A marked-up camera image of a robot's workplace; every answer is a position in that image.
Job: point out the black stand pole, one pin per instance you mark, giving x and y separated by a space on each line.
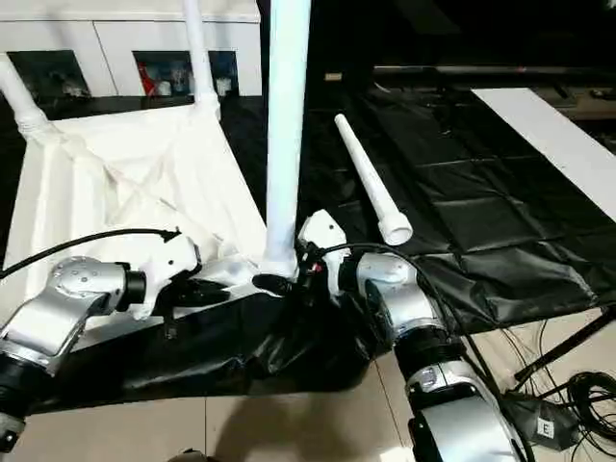
568 341

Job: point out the white tapered table leg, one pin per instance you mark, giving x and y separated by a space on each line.
199 58
284 120
366 173
19 96

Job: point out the white flat board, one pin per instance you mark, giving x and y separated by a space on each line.
553 139

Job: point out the tall white jar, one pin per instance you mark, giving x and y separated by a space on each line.
180 79

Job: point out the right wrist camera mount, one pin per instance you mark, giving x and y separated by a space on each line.
322 231

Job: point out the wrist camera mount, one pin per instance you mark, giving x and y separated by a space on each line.
322 231
168 260

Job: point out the black stand base with label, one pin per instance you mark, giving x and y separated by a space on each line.
529 418

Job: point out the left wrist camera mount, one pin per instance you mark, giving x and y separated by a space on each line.
168 260

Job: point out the red bottle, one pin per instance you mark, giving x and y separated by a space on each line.
146 79

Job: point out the dark metal bar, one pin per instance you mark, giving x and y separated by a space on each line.
481 70

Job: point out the black work mat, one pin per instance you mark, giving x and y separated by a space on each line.
481 216

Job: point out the small white jar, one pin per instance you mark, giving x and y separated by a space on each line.
222 85
165 88

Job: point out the white plastic table top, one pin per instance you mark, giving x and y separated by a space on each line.
120 168

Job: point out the small tan object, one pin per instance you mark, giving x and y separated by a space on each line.
333 76

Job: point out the white sideboard cabinet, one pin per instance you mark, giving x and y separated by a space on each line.
120 33

